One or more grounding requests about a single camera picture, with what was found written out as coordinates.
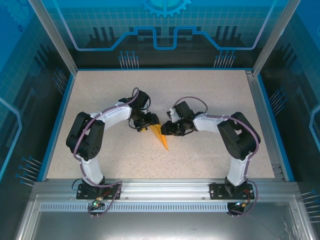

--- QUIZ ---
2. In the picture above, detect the slotted grey cable duct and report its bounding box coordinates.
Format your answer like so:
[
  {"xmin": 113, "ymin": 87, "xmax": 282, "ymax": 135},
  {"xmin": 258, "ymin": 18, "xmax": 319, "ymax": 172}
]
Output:
[{"xmin": 39, "ymin": 202, "xmax": 230, "ymax": 213}]

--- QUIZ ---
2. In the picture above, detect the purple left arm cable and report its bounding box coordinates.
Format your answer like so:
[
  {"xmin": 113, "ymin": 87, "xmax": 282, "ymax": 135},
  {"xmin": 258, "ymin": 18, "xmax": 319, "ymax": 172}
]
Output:
[{"xmin": 73, "ymin": 86, "xmax": 140, "ymax": 219}]

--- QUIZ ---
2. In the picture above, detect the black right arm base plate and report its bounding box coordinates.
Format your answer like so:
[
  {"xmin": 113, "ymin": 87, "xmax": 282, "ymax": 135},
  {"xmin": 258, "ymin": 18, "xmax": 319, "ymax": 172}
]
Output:
[{"xmin": 209, "ymin": 182, "xmax": 254, "ymax": 201}]

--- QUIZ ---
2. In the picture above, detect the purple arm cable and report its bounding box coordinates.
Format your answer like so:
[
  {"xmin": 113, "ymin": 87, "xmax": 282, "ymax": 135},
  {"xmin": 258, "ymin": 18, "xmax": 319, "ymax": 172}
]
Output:
[
  {"xmin": 73, "ymin": 86, "xmax": 140, "ymax": 219},
  {"xmin": 173, "ymin": 96, "xmax": 261, "ymax": 216}
]

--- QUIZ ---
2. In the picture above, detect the shiny metal tray sheet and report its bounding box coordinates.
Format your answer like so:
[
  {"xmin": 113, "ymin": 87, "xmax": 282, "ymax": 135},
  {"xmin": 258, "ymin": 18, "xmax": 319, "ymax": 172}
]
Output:
[{"xmin": 14, "ymin": 194, "xmax": 316, "ymax": 240}]

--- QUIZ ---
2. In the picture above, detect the blue printed enclosure panel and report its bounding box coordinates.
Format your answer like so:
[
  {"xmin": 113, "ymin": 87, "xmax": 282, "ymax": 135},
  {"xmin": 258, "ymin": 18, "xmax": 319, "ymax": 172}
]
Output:
[
  {"xmin": 259, "ymin": 0, "xmax": 320, "ymax": 226},
  {"xmin": 43, "ymin": 0, "xmax": 288, "ymax": 70},
  {"xmin": 0, "ymin": 0, "xmax": 76, "ymax": 240}
]

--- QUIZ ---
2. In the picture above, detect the blue table edge strip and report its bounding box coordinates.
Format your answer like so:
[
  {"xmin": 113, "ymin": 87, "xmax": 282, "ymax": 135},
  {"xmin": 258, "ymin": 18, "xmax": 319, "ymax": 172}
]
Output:
[{"xmin": 40, "ymin": 73, "xmax": 77, "ymax": 182}]

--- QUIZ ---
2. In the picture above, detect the aluminium frame post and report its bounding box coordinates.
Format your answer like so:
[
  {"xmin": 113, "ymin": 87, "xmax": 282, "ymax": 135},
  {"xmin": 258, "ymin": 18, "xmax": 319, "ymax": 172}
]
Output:
[
  {"xmin": 251, "ymin": 0, "xmax": 303, "ymax": 76},
  {"xmin": 26, "ymin": 0, "xmax": 79, "ymax": 76}
]

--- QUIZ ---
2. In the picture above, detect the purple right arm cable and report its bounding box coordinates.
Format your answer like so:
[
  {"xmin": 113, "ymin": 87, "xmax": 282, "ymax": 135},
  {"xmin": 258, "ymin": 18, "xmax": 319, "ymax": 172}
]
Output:
[{"xmin": 173, "ymin": 96, "xmax": 261, "ymax": 216}]

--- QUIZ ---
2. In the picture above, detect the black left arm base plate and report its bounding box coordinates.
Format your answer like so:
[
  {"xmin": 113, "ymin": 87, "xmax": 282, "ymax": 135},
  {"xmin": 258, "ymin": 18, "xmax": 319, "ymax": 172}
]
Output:
[{"xmin": 76, "ymin": 183, "xmax": 122, "ymax": 201}]

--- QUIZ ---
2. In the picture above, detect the cable connector with green light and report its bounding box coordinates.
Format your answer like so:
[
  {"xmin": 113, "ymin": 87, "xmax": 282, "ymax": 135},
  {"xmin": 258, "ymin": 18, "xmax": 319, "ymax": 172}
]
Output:
[
  {"xmin": 92, "ymin": 196, "xmax": 104, "ymax": 209},
  {"xmin": 234, "ymin": 199, "xmax": 252, "ymax": 209}
]

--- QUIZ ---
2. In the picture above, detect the aluminium side rail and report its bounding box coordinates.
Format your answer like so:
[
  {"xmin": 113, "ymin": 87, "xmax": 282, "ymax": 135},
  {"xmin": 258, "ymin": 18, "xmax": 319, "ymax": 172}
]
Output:
[{"xmin": 245, "ymin": 69, "xmax": 286, "ymax": 181}]

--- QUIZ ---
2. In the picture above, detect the aluminium mounting rail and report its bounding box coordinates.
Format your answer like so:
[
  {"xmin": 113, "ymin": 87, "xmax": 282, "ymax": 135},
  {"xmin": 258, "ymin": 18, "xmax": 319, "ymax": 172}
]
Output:
[{"xmin": 32, "ymin": 178, "xmax": 300, "ymax": 201}]

